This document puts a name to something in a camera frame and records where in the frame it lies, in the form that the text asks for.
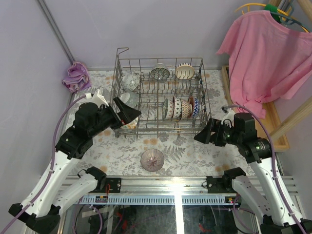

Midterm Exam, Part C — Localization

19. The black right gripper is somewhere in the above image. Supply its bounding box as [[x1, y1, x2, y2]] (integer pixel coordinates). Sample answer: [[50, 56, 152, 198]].
[[193, 117, 242, 146]]

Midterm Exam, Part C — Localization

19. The yellow floral bowl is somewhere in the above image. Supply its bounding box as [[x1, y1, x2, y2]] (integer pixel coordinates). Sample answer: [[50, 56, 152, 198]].
[[122, 117, 138, 129]]

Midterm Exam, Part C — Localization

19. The blue zigzag bowl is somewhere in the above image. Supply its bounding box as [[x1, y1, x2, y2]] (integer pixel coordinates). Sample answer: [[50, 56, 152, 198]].
[[191, 97, 200, 118]]

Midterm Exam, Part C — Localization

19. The red diamond patterned bowl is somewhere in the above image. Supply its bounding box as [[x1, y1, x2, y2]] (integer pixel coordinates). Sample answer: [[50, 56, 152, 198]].
[[188, 96, 194, 107]]

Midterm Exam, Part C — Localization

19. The green diamond patterned bowl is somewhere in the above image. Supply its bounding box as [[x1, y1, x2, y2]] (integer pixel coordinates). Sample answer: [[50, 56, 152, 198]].
[[162, 98, 169, 120]]

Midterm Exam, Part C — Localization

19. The white bowl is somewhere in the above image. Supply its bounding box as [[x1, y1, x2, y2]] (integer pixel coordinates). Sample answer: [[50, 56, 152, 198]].
[[167, 100, 174, 119], [173, 96, 182, 120]]

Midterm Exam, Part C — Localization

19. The purple striped bowl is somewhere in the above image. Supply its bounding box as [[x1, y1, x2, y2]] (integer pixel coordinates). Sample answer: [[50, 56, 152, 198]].
[[140, 149, 164, 172]]

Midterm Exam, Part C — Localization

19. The black patterned bowl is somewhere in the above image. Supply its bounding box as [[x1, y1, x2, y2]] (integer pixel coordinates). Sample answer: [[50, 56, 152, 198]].
[[150, 63, 170, 80]]

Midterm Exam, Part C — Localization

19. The cream bowl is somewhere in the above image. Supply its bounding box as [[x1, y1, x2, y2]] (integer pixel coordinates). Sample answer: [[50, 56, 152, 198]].
[[175, 63, 195, 80]]

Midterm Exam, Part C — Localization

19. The grey dotted bowl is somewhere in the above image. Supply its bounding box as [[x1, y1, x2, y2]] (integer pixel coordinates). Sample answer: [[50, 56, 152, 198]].
[[119, 92, 139, 108]]

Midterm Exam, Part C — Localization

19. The brown lattice patterned bowl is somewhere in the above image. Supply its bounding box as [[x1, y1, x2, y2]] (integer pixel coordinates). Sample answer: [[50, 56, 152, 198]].
[[181, 99, 191, 119]]

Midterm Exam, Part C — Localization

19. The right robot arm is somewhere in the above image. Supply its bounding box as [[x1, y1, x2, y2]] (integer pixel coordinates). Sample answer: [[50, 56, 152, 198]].
[[194, 113, 312, 234]]

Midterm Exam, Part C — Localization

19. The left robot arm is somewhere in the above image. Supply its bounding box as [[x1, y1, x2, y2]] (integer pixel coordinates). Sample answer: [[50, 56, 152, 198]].
[[8, 95, 141, 234]]

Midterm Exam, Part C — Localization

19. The floral table mat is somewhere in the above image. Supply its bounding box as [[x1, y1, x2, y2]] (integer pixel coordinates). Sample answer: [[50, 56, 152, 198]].
[[52, 69, 277, 176]]

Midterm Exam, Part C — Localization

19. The purple crumpled cloth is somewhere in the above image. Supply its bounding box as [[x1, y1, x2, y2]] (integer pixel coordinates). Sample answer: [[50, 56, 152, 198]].
[[62, 61, 92, 93]]

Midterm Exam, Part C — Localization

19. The pink t-shirt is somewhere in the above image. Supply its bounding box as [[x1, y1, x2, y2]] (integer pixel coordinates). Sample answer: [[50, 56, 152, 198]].
[[217, 10, 312, 119]]

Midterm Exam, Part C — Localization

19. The yellow clothes hanger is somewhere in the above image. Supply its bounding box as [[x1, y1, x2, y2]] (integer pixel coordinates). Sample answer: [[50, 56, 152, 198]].
[[235, 0, 311, 33]]

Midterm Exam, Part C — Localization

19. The teal clothes hanger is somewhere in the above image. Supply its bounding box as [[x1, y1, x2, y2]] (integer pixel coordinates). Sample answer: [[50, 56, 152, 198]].
[[264, 4, 309, 32]]

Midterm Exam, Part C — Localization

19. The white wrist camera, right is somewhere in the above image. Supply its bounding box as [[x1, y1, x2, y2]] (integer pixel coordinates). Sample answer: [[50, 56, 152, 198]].
[[222, 110, 235, 127]]

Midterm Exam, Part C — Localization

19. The white wrist camera, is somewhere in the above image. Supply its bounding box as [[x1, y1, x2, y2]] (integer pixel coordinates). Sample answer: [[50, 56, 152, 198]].
[[85, 89, 109, 108], [222, 110, 235, 127]]

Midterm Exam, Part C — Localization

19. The white wrist camera, left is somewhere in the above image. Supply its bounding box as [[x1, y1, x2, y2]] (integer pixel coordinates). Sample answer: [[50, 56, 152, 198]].
[[85, 89, 109, 108]]

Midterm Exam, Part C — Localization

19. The grey wire dish rack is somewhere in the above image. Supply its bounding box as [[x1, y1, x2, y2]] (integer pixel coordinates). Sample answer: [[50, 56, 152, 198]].
[[111, 47, 212, 137]]

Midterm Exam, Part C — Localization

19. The wooden tray frame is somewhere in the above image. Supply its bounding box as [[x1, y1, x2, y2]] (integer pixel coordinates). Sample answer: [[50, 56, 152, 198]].
[[221, 65, 290, 152]]

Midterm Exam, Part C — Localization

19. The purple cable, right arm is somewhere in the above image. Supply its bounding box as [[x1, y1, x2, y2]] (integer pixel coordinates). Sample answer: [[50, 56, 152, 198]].
[[221, 104, 308, 234]]

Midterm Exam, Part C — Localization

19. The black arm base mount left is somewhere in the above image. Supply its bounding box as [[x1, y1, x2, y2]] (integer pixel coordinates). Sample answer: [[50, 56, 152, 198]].
[[104, 177, 122, 194]]

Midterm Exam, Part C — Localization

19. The aluminium frame rail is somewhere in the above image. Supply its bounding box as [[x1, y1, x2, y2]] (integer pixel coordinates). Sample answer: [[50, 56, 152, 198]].
[[60, 175, 299, 195]]

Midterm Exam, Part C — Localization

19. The slotted cable duct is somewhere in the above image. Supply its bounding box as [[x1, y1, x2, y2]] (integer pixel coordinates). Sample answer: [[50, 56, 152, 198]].
[[80, 195, 235, 206]]

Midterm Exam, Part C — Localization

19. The corner aluminium post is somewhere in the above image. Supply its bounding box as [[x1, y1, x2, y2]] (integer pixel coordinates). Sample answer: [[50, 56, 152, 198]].
[[35, 0, 75, 64]]

